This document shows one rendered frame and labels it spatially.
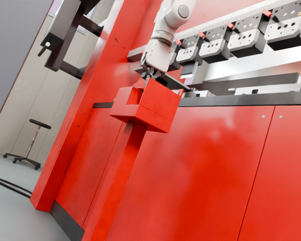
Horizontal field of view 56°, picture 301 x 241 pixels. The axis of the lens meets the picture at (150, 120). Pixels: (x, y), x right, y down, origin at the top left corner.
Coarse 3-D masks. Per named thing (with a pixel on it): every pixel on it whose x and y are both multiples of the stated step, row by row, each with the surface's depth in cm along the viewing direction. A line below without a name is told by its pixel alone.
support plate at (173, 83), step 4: (136, 68) 151; (140, 68) 146; (140, 72) 152; (168, 76) 143; (168, 80) 149; (172, 80) 146; (176, 80) 146; (168, 84) 154; (172, 84) 152; (176, 84) 150; (180, 84) 148; (172, 88) 159; (176, 88) 156; (180, 88) 154; (184, 88) 152; (188, 88) 151
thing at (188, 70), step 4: (184, 64) 166; (188, 64) 163; (192, 64) 160; (196, 64) 158; (184, 68) 164; (188, 68) 161; (192, 68) 158; (184, 72) 162; (188, 72) 159; (192, 72) 157; (184, 76) 163; (188, 76) 159
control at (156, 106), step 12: (156, 84) 100; (120, 96) 110; (132, 96) 106; (144, 96) 97; (156, 96) 100; (168, 96) 103; (180, 96) 106; (120, 108) 106; (132, 108) 99; (144, 108) 98; (156, 108) 100; (168, 108) 103; (132, 120) 105; (144, 120) 98; (156, 120) 101; (168, 120) 104; (168, 132) 104
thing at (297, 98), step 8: (216, 96) 111; (224, 96) 108; (232, 96) 104; (240, 96) 101; (248, 96) 98; (256, 96) 96; (264, 96) 93; (272, 96) 90; (280, 96) 88; (288, 96) 86; (296, 96) 84; (96, 104) 216; (104, 104) 203; (112, 104) 191; (184, 104) 126; (192, 104) 122; (200, 104) 117; (208, 104) 113; (216, 104) 109; (224, 104) 106; (232, 104) 103; (240, 104) 100; (248, 104) 97; (256, 104) 94; (264, 104) 92; (272, 104) 89; (280, 104) 87; (288, 104) 85; (296, 104) 83
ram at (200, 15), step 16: (160, 0) 226; (208, 0) 167; (224, 0) 154; (240, 0) 142; (256, 0) 133; (288, 0) 117; (144, 16) 240; (192, 16) 175; (208, 16) 160; (240, 16) 137; (144, 32) 226; (176, 32) 183; (192, 32) 168; (144, 48) 214
